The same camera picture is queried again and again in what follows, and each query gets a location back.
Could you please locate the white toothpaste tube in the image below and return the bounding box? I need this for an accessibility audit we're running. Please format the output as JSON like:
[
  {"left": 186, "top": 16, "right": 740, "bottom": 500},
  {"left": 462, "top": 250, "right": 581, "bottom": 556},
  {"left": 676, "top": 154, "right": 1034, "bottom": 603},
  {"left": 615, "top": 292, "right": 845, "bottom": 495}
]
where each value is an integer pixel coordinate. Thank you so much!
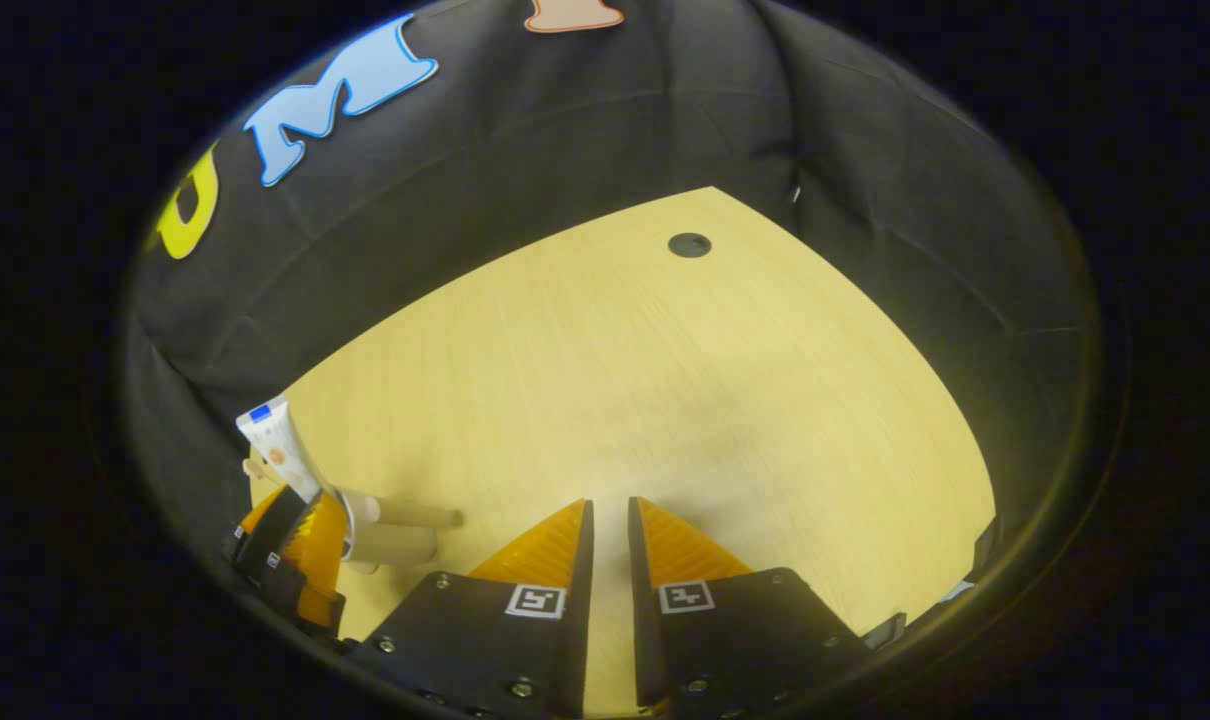
[{"left": 235, "top": 395, "right": 324, "bottom": 501}]

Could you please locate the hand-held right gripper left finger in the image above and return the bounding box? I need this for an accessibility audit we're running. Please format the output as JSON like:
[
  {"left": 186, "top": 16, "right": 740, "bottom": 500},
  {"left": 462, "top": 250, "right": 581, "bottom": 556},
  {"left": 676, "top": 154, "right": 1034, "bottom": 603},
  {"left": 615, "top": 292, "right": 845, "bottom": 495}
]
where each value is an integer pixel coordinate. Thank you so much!
[{"left": 350, "top": 498, "right": 596, "bottom": 719}]

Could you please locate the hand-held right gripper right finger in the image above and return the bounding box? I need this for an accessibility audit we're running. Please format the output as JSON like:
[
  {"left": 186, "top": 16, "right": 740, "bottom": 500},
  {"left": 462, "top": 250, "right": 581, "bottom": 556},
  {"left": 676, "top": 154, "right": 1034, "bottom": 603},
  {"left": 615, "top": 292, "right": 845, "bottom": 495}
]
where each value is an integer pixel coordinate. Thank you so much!
[{"left": 627, "top": 495, "right": 876, "bottom": 719}]

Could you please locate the white cup with wooden handle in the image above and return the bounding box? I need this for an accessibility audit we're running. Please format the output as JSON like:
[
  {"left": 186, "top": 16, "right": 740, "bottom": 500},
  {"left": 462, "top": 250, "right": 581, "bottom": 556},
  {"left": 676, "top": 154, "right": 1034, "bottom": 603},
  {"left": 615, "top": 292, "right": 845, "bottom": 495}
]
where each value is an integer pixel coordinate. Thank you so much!
[{"left": 335, "top": 486, "right": 464, "bottom": 577}]

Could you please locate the black backdrop cloth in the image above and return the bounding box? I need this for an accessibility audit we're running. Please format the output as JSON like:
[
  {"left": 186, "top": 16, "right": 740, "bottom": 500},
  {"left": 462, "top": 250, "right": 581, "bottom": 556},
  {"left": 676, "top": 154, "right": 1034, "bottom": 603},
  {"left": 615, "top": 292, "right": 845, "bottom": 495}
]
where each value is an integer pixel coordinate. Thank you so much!
[{"left": 120, "top": 0, "right": 1101, "bottom": 641}]

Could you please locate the light wooden desktop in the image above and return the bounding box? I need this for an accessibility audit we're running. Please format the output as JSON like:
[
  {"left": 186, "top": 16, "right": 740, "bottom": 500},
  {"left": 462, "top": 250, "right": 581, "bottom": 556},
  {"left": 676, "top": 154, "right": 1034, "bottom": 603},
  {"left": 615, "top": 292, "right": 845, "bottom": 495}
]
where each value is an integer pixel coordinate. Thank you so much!
[{"left": 250, "top": 185, "right": 996, "bottom": 717}]

